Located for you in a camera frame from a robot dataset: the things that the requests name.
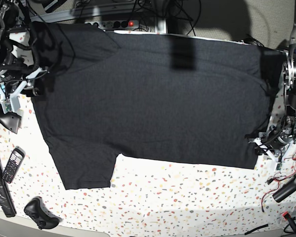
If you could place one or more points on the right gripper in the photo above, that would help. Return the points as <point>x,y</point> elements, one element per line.
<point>15,74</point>

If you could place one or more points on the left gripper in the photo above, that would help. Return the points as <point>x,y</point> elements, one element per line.
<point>274,144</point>

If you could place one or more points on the black T-shirt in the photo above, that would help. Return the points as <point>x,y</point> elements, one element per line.
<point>159,97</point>

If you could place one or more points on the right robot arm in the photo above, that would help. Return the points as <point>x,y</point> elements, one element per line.
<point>18,36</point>

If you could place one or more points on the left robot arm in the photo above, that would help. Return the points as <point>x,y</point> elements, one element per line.
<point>288,87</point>

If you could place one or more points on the black cylindrical tool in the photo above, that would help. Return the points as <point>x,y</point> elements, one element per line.
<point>285,191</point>

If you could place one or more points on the black remote control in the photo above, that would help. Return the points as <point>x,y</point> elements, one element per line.
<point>13,164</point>

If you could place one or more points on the red black clamp right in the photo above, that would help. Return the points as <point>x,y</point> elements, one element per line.
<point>291,222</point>

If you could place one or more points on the thin black stick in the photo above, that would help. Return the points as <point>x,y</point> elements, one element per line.
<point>256,229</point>

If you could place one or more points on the black game controller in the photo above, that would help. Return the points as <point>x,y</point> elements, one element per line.
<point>33,209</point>

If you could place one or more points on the black handheld device with handle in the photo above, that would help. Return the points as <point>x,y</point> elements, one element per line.
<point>11,121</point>

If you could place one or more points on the power strip with red switch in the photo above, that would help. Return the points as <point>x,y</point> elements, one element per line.
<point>116,24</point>

